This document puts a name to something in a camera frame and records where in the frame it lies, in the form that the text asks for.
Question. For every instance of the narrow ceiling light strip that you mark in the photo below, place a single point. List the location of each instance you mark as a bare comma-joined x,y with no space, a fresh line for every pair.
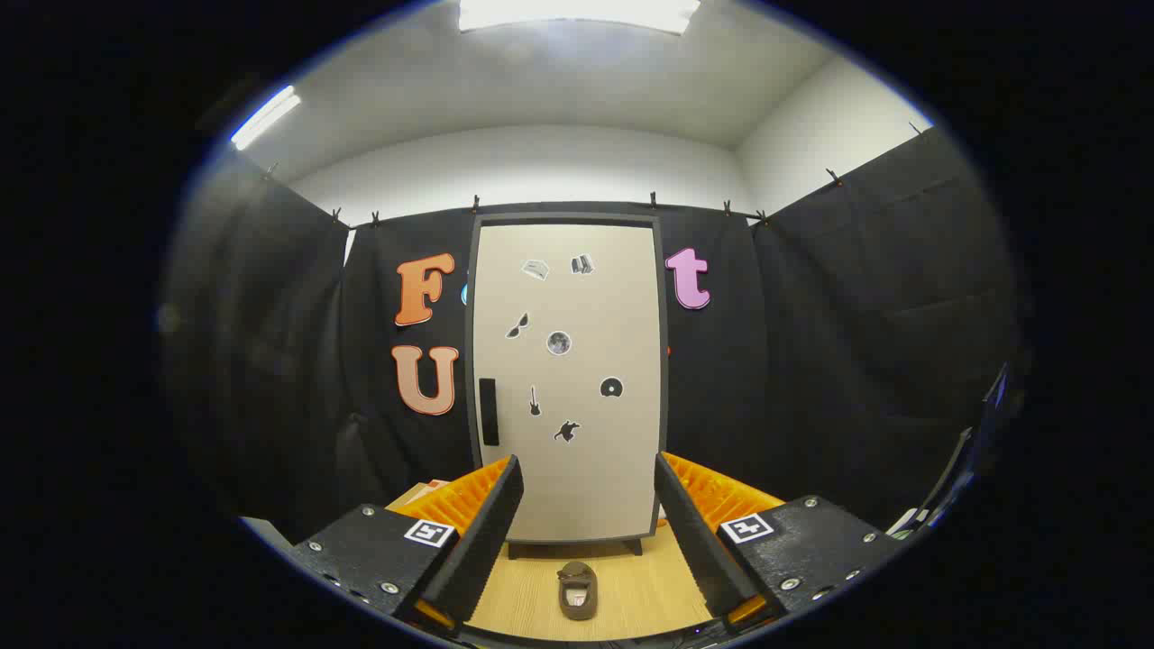
264,118

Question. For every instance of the black backdrop cloth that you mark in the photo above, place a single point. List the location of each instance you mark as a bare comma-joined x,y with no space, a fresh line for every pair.
793,361

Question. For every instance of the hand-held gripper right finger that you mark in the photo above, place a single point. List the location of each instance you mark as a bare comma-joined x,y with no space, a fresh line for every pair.
699,550

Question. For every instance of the dark grey shoe cabinet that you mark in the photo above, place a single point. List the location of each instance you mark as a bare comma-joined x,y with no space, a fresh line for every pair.
568,218

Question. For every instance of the beige cover book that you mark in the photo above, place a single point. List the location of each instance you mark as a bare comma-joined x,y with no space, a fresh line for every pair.
424,493

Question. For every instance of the brown fuzzy shoe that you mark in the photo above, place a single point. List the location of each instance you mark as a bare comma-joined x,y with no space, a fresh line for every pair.
578,606

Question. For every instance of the wide ceiling light panel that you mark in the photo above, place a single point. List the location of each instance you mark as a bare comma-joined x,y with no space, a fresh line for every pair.
577,13

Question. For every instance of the dark equipment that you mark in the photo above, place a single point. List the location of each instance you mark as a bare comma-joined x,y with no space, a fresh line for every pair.
960,469

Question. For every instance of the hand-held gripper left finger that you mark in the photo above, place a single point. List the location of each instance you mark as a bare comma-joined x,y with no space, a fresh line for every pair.
482,550

